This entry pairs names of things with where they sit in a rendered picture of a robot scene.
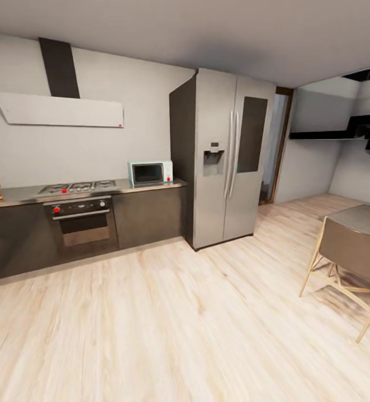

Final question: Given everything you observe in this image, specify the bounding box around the microwave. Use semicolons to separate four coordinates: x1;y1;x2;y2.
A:
127;159;174;185

